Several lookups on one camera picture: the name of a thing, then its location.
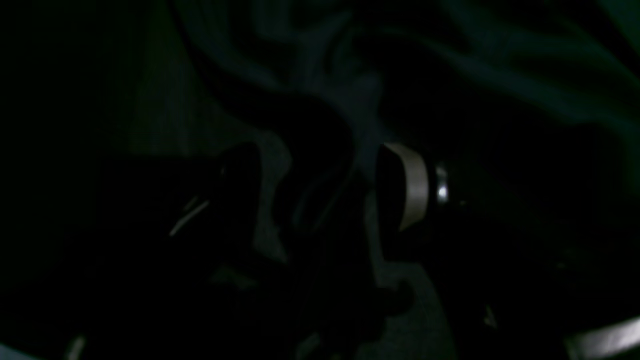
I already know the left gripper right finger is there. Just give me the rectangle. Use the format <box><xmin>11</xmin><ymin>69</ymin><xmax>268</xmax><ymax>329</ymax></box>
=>
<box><xmin>375</xmin><ymin>143</ymin><xmax>451</xmax><ymax>231</ymax></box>

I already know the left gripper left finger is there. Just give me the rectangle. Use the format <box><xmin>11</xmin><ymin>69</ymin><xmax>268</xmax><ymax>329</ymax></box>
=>
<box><xmin>168</xmin><ymin>198</ymin><xmax>210</xmax><ymax>237</ymax></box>

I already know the dark navy t-shirt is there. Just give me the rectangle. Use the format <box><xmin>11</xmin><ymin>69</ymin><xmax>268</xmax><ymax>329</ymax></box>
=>
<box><xmin>126</xmin><ymin>0</ymin><xmax>639</xmax><ymax>300</ymax></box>

